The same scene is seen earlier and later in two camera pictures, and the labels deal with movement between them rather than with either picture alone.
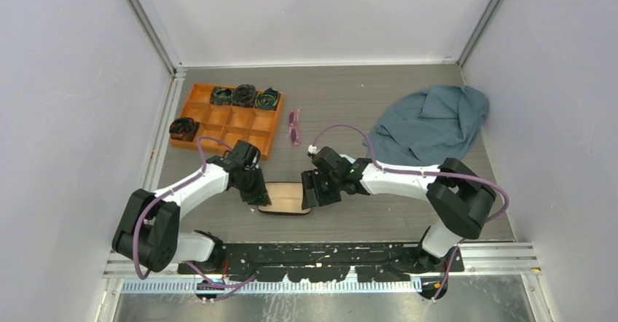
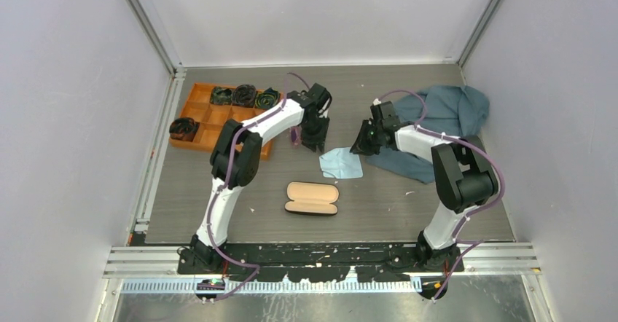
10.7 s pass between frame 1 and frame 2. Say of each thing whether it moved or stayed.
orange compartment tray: stayed
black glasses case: moved
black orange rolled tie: stayed
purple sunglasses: stayed
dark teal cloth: stayed
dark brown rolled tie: stayed
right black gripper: moved
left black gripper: moved
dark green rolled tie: stayed
